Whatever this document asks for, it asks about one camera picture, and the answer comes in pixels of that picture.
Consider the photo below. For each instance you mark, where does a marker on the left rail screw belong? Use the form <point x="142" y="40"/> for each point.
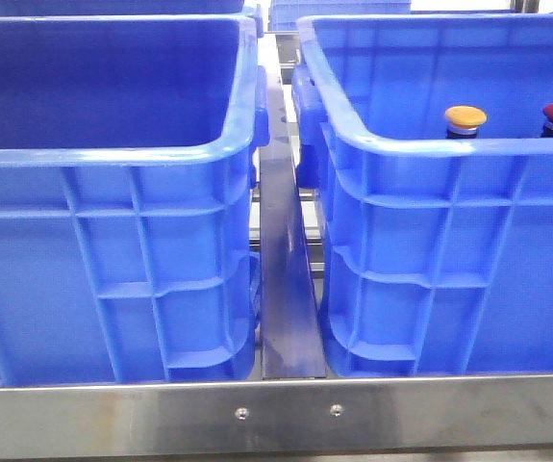
<point x="242" y="413"/>

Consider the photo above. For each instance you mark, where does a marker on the metal divider bar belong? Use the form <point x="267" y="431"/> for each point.
<point x="291" y="341"/>

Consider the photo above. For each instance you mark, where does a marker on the left blue plastic crate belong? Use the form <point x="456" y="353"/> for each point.
<point x="125" y="171"/>

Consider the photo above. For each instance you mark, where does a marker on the rear right blue crate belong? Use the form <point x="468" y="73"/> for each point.
<point x="282" y="15"/>

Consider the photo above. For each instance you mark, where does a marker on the steel front rail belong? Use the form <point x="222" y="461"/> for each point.
<point x="469" y="412"/>

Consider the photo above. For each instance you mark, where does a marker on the yellow mushroom push button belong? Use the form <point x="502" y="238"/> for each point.
<point x="463" y="122"/>

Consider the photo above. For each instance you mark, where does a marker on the rail screw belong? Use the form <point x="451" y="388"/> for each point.
<point x="336" y="410"/>
<point x="242" y="413"/>

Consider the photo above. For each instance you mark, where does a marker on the blue plastic crate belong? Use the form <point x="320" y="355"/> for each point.
<point x="125" y="171"/>
<point x="438" y="252"/>

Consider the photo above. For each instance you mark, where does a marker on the rear left blue crate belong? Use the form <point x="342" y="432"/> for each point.
<point x="26" y="8"/>

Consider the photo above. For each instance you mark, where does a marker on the right blue plastic crate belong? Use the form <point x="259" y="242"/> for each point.
<point x="438" y="252"/>

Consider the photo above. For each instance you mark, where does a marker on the right rail screw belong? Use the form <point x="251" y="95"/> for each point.
<point x="336" y="410"/>

